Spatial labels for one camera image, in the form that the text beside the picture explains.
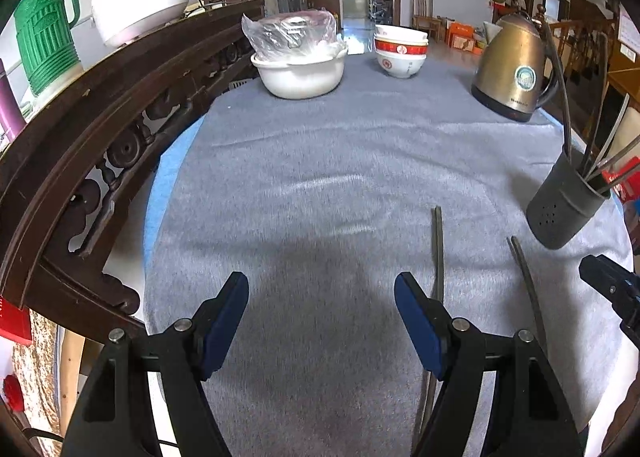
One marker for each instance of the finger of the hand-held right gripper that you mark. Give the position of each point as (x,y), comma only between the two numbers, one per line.
(615,279)

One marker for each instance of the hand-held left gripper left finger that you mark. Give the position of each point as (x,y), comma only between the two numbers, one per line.
(225,322)

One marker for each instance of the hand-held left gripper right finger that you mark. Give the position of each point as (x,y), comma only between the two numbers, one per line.
(417,327)

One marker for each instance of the grey metal chopstick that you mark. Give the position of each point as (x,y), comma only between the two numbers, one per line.
(600,102)
(563,102)
(530,287)
(438,257)

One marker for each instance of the grey metal chopstick holder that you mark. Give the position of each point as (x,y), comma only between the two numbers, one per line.
(560,207)

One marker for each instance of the blue table cover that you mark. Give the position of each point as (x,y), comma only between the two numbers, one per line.
(165,167)

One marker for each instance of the grey tablecloth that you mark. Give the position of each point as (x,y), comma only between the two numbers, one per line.
(325,187)

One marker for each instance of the red box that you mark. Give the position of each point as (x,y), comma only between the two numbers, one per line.
(14,319)

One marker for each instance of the small red object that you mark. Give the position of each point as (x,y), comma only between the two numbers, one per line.
(14,393)

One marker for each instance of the dark carved wooden chair back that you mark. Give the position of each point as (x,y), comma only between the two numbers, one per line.
(75,137)

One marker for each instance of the bronze electric kettle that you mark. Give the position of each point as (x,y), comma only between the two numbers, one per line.
(505,67)

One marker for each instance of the chopsticks in holder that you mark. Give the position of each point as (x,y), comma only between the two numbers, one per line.
(590,37)

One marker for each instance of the white plastic basin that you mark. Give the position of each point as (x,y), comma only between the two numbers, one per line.
(300,77)

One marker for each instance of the white bowl red emblem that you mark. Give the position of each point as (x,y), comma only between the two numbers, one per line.
(400,66)

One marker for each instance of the white bowl red band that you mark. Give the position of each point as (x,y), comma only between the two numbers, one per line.
(401,48)

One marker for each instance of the orange boxes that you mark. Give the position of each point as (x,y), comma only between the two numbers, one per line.
(460,36)

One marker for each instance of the plain white bowl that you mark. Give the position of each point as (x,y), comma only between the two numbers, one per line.
(400,33)

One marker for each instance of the clear plastic bag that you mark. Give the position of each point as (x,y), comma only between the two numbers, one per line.
(290,34)

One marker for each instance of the purple bottle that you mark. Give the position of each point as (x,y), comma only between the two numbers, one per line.
(10,102)

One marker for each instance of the white rice cooker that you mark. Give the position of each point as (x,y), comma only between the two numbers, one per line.
(140,2)

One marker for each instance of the green thermos jug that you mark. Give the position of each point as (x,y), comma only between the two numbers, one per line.
(45,37)

